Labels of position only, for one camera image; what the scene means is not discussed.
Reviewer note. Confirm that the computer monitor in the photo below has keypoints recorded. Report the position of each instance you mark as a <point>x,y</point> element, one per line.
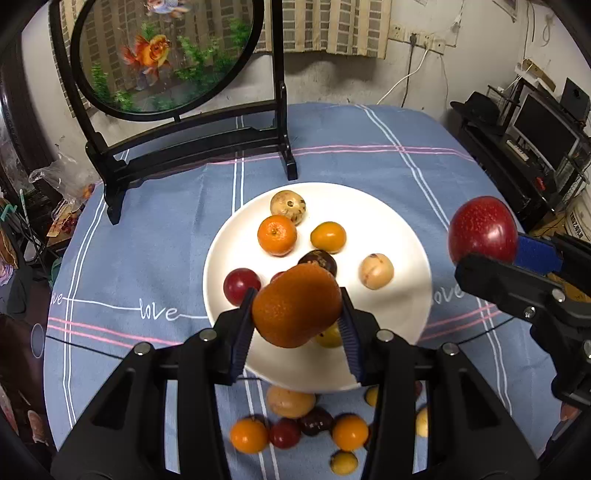
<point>545,122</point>

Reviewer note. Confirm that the small yellow green plum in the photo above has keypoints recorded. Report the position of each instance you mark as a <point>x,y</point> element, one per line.
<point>344,462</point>

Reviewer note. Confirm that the clear plastic bag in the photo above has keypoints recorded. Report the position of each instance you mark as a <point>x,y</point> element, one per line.
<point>60,177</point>

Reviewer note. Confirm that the blue striped tablecloth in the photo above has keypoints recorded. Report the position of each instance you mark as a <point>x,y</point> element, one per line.
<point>161,221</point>

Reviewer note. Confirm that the red apple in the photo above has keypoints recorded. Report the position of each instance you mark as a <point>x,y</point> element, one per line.
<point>483,235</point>

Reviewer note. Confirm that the large orange tangerine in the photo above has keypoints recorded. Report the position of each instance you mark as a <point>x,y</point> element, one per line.
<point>277,235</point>

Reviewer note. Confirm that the oblong orange tangerine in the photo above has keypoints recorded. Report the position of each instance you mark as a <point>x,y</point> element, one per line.
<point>296,305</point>

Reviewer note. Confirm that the purple plastic cup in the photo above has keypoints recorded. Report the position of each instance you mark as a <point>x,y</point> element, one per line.
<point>38,340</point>

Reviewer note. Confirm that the speckled tan longan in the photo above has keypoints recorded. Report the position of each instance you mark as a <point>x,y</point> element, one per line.
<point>288,207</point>

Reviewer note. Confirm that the black desk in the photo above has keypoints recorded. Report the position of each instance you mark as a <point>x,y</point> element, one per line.
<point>494,157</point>

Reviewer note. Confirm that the wooden side table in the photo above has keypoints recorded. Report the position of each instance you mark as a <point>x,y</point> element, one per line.
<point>60,237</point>

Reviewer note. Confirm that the beige checked curtain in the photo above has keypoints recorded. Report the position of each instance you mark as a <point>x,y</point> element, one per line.
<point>332,27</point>

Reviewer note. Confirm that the round goldfish screen black stand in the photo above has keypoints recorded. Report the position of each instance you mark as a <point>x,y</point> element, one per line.
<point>161,55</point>

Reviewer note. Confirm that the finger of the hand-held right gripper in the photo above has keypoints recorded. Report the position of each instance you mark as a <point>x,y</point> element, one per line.
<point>538,253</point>
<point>508,286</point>

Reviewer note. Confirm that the white round plate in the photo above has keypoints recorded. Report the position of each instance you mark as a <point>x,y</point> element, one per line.
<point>397,316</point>

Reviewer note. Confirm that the black hat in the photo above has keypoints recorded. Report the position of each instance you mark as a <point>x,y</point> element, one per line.
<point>478,107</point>

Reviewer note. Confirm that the bunch of red cherries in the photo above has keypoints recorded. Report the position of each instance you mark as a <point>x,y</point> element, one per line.
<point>69,225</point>

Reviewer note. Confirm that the white bucket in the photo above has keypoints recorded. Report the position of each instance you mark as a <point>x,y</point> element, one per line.
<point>582,217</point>

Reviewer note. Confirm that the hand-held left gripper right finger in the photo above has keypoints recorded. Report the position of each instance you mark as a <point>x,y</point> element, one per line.
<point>350,341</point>

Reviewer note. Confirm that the dark purple mangosteen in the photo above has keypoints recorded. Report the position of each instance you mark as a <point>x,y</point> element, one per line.
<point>316,421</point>
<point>323,260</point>

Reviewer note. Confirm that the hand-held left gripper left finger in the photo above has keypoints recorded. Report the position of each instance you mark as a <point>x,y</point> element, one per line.
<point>241,346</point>

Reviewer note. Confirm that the small tan potato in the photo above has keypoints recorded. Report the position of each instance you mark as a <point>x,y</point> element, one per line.
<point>421,421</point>

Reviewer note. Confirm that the white remote control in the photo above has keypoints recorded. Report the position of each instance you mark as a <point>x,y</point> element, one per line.
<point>517,150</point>

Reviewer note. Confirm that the yellow orange tangerine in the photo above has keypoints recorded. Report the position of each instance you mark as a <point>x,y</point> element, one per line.
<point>328,237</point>

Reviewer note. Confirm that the black speaker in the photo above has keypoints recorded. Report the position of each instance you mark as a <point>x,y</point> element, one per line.
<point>575,97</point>

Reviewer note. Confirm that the white wall socket strip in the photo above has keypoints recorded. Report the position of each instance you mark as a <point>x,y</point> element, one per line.
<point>422,39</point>

